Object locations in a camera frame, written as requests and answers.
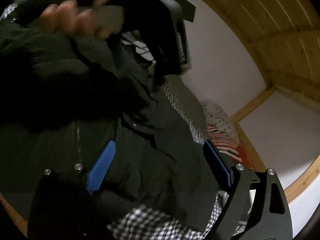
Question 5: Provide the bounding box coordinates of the black zip jacket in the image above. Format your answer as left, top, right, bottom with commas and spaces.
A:
1, 20, 217, 231

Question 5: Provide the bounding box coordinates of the person's left hand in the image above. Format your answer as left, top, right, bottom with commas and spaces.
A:
37, 0, 114, 40

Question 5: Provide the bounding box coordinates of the red white striped pillow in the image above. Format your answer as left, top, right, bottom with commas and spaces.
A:
206, 124, 253, 168

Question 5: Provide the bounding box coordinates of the white dotted pillow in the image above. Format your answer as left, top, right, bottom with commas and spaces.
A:
202, 101, 240, 142

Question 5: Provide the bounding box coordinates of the black white checkered bedsheet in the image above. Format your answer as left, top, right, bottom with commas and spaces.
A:
1, 1, 222, 239

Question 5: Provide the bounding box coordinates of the wooden bunk bed frame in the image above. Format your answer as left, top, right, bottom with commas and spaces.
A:
0, 0, 320, 235

